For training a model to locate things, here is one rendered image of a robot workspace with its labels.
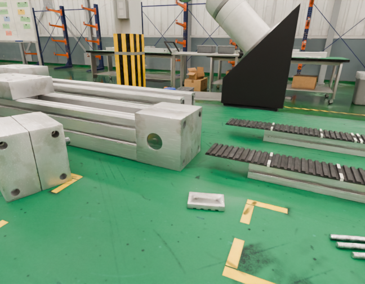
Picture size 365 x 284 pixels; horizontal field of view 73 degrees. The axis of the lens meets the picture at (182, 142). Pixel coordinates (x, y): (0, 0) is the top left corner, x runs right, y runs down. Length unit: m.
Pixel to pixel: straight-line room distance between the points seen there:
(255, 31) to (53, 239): 0.87
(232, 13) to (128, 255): 0.87
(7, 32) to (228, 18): 5.68
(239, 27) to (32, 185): 0.82
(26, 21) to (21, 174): 5.78
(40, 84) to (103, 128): 0.26
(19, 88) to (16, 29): 5.59
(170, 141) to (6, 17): 6.03
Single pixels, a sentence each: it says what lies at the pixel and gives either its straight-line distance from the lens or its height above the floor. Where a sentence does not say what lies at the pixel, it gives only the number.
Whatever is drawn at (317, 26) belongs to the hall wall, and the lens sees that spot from 8.09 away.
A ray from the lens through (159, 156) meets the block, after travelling 0.44.
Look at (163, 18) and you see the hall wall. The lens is 9.12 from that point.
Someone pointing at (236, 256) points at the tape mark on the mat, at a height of 0.78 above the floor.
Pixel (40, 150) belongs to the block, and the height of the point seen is 0.84.
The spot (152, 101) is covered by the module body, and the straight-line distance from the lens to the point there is 0.64.
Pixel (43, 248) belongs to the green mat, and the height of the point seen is 0.78.
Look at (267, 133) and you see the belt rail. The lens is 0.60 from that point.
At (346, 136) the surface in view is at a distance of 0.62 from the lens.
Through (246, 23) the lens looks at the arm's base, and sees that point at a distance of 0.99.
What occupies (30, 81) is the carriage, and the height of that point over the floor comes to 0.90.
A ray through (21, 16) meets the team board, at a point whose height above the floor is 1.42.
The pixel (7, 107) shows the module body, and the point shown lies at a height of 0.84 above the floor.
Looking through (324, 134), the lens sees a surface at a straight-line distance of 0.61.
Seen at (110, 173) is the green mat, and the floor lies 0.78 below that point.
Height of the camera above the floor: 0.99
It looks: 22 degrees down
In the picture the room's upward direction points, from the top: 1 degrees clockwise
